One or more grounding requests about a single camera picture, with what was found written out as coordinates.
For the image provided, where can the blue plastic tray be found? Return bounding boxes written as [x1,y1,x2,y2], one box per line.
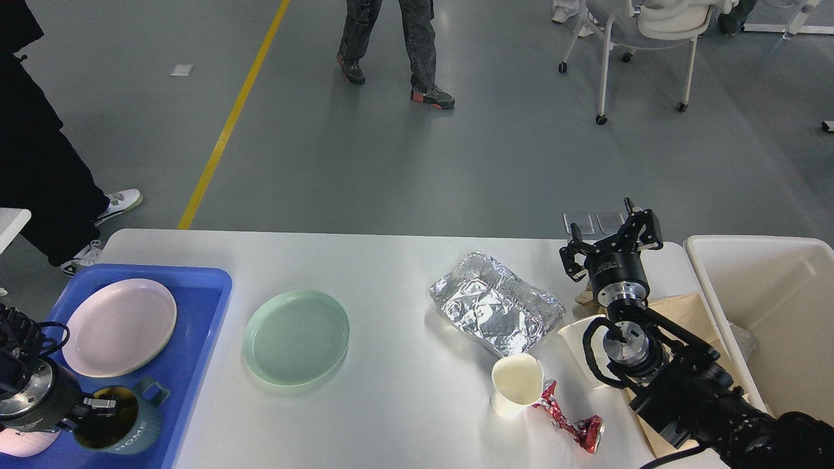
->
[1,264,232,468]

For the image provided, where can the teal mug yellow inside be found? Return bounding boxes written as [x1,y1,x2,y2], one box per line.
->
[72,377,170,456]

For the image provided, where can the crumpled aluminium foil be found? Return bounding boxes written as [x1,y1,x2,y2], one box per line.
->
[429,251,567,358]

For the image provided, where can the person in grey jeans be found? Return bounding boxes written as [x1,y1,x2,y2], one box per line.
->
[336,0,455,111]

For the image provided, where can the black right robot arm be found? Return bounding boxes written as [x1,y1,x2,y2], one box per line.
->
[560,198,833,468]

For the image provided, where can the brown paper bag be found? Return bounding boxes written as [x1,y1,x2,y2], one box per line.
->
[576,291,758,457]

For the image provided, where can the white office chair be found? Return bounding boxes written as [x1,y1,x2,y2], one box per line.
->
[558,1,738,125]

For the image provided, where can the pink round plate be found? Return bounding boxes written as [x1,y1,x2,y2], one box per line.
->
[62,278,178,379]

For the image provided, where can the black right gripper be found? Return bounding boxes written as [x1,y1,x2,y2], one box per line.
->
[560,198,664,307]

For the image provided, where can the crushed red can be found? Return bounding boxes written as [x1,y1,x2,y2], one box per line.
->
[532,380,605,454]

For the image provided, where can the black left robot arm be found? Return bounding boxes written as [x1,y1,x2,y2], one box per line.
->
[1,305,119,433]

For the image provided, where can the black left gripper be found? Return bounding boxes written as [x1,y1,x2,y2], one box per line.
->
[1,358,117,433]

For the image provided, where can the pink HOME mug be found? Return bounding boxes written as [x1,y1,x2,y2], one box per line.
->
[1,429,60,458]

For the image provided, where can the white paper cup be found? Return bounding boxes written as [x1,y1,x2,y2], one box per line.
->
[489,353,544,419]

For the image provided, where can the white plastic bin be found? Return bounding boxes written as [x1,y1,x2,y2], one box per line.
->
[685,235,833,423]

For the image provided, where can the white side table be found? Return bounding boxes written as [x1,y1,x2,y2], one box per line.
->
[0,207,32,253]

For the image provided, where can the mint green round plate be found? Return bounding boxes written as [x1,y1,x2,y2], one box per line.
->
[242,290,351,387]

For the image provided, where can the person in black trousers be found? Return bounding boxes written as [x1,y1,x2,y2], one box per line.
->
[1,1,143,276]

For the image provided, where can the white paper bowl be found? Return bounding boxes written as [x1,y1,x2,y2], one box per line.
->
[558,315,618,390]

